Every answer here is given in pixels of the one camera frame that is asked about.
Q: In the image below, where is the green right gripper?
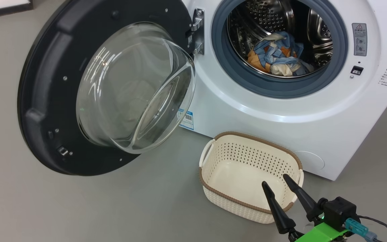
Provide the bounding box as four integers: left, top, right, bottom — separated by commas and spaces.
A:
262, 174, 350, 242

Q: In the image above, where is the cream garment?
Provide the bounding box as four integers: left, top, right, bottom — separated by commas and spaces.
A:
247, 45, 296, 77

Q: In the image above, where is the blue bear-print garment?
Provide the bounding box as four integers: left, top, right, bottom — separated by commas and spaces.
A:
254, 31, 315, 76

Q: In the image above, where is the black round glass washer door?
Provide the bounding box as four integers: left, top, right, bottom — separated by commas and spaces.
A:
17, 0, 197, 176

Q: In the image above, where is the white front-load washing machine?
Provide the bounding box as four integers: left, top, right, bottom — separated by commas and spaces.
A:
177, 0, 387, 181

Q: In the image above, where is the stainless steel washing machine drum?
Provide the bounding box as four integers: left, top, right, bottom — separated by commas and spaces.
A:
226, 0, 333, 79

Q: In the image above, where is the metal door hinge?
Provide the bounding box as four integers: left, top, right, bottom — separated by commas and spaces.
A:
186, 8, 205, 55

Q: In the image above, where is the round white filter cover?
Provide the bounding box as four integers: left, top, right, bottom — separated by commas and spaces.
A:
293, 151, 325, 171

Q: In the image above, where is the cream perforated laundry basket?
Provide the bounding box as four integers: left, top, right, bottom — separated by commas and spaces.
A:
199, 131, 304, 224

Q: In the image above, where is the blue energy label sticker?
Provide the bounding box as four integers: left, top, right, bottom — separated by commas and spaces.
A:
177, 108, 194, 131

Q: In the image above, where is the grey warning sticker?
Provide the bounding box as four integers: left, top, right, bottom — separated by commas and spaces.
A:
352, 23, 368, 56

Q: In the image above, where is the teal cable connector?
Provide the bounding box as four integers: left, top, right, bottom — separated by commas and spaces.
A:
345, 218, 379, 242

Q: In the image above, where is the thin black cable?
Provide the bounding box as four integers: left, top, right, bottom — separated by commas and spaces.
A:
358, 215, 387, 242

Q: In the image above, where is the white board dark frame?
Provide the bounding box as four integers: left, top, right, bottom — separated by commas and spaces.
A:
0, 0, 33, 21

